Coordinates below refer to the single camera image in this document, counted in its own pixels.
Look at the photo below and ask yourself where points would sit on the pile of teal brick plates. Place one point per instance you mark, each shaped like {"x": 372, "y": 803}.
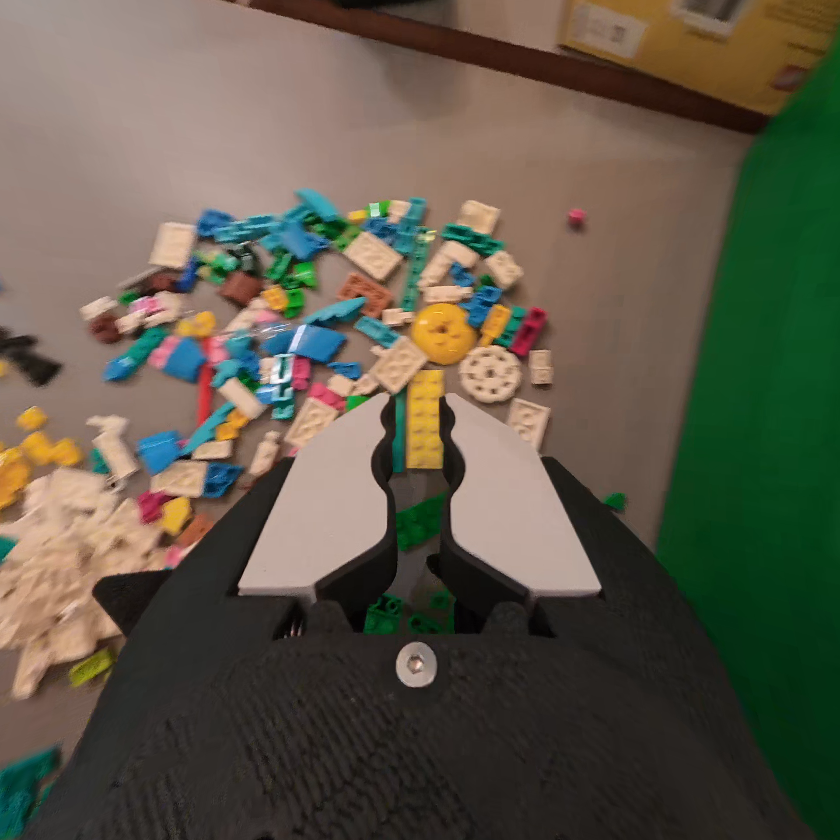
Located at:
{"x": 23, "y": 781}

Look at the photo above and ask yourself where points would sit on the brown corner brick plate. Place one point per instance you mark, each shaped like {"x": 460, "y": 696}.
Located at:
{"x": 364, "y": 293}

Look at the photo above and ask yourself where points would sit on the pile of white toy bricks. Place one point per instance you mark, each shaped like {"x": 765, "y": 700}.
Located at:
{"x": 59, "y": 571}

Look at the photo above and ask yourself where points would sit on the green storage bin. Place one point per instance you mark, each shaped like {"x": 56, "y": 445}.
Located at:
{"x": 754, "y": 426}

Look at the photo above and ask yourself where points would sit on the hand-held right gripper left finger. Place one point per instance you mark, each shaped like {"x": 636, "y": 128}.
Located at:
{"x": 321, "y": 512}

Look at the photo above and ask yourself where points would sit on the pile of mixed toy bricks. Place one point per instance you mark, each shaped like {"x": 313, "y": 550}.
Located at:
{"x": 321, "y": 341}

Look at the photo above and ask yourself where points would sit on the pile of yellow toy bricks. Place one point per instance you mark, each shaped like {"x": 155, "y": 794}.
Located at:
{"x": 26, "y": 453}

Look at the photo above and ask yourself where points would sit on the yellow long brick plate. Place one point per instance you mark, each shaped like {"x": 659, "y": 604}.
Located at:
{"x": 425, "y": 420}

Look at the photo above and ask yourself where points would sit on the black toy brick pin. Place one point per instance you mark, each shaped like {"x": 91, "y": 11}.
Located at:
{"x": 16, "y": 341}

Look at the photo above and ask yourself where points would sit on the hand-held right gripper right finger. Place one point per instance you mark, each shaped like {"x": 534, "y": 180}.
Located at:
{"x": 518, "y": 518}

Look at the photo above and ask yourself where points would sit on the blue wedge brick plate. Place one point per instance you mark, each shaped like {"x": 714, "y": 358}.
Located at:
{"x": 222, "y": 478}

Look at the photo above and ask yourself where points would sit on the small magenta brick stud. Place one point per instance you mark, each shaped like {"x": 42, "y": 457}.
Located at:
{"x": 576, "y": 218}

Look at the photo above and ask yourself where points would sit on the pile of lime toy bricks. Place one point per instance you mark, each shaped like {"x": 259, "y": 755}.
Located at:
{"x": 92, "y": 666}

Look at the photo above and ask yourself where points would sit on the yellow cardboard box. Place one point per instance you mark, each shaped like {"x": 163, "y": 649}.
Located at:
{"x": 695, "y": 46}

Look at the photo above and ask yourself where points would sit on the pile of green toy bricks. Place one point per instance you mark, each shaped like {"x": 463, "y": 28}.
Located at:
{"x": 420, "y": 522}

